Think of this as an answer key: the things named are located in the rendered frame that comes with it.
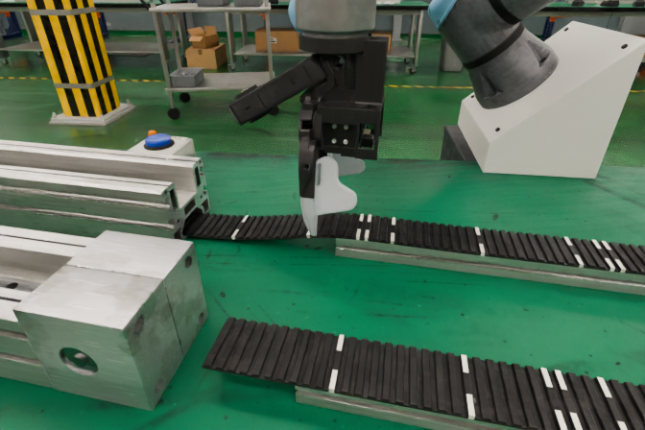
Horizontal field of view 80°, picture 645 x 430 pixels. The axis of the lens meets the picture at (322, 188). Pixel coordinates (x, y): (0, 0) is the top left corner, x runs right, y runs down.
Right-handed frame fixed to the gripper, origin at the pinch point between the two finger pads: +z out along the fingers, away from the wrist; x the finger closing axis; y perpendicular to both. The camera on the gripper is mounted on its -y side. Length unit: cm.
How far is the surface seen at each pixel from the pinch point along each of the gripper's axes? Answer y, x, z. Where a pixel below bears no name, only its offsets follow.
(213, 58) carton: -232, 436, 70
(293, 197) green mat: -6.0, 10.8, 5.5
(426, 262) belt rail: 13.8, -2.0, 4.7
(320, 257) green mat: 1.1, -2.7, 5.5
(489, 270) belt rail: 20.9, -2.0, 4.7
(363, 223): 5.9, 0.8, 2.1
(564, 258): 28.2, -1.4, 2.2
